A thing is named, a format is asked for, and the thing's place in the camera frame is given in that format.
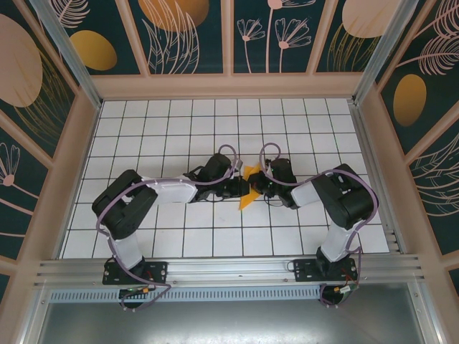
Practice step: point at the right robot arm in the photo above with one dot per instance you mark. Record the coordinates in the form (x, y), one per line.
(335, 243)

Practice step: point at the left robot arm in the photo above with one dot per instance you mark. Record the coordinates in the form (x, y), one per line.
(126, 251)

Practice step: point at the grey metal sheet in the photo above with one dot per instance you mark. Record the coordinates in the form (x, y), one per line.
(233, 322)

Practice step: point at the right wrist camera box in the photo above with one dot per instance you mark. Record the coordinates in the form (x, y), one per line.
(268, 167)

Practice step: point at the aluminium side rail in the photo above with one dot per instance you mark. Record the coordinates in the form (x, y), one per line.
(374, 179)

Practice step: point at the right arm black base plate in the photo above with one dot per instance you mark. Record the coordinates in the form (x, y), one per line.
(305, 270)

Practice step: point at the aluminium front rail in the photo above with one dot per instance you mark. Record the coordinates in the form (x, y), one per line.
(229, 268)

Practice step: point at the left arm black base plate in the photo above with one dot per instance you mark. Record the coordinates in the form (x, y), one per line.
(157, 272)

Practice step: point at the wall panel with leaf drawing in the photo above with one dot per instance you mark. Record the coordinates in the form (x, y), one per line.
(179, 36)

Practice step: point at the wall panel with flower drawings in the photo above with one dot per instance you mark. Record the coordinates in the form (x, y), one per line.
(272, 36)

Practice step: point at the wall panel with beige circle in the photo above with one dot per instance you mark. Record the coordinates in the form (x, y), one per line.
(351, 36)

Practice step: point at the aluminium frame post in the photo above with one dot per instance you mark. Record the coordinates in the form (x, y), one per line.
(380, 53)
(73, 61)

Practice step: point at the wall panel pink leaf outlines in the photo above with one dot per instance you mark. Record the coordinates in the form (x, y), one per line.
(437, 193)

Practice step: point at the wall panel orange oval fern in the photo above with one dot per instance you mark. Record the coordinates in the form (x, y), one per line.
(423, 71)

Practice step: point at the wall panel single pink flower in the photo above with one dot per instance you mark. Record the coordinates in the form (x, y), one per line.
(18, 186)

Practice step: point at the wall panel large beige oval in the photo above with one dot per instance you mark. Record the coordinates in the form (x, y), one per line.
(28, 71)

